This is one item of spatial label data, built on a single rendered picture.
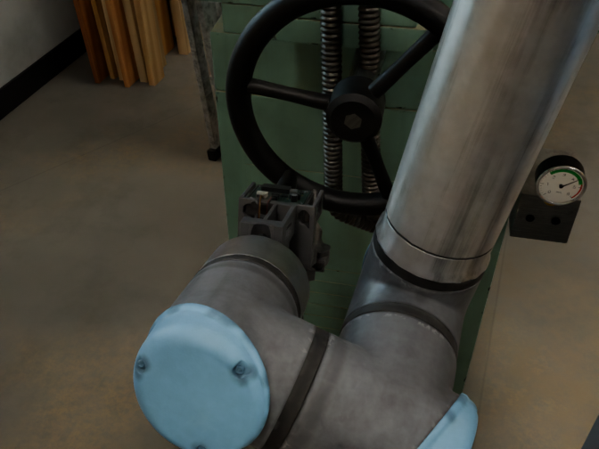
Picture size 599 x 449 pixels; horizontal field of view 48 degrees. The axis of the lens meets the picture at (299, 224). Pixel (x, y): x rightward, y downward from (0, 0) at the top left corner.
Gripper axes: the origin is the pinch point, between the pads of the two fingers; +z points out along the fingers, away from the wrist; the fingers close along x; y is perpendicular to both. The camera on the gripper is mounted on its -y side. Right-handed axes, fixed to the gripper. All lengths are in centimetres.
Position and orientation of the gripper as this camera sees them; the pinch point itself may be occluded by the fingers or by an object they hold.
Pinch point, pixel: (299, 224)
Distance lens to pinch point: 75.6
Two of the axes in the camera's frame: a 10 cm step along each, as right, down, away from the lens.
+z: 1.8, -3.4, 9.2
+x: -9.8, -1.3, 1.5
